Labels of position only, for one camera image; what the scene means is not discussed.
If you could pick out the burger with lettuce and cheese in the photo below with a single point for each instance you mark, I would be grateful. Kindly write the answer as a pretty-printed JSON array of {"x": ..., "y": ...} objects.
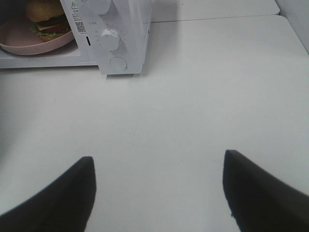
[{"x": 48, "y": 18}]

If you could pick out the white microwave oven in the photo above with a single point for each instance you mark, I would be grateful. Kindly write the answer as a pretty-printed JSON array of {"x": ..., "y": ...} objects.
[{"x": 130, "y": 18}]

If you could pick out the pink round plate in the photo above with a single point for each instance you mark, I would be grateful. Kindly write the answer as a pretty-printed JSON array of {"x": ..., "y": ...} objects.
[{"x": 16, "y": 37}]

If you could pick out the round white door button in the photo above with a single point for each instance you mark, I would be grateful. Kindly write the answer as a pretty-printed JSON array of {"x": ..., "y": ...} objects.
[{"x": 118, "y": 63}]

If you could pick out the white microwave knob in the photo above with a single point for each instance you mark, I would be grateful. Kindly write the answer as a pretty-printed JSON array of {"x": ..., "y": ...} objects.
[
  {"x": 110, "y": 39},
  {"x": 100, "y": 6}
]

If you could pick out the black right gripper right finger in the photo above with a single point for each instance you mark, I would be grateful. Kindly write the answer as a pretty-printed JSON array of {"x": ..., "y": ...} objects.
[{"x": 260, "y": 202}]

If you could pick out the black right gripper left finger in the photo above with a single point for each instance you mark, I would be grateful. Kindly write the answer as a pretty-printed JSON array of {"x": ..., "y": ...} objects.
[{"x": 63, "y": 206}]

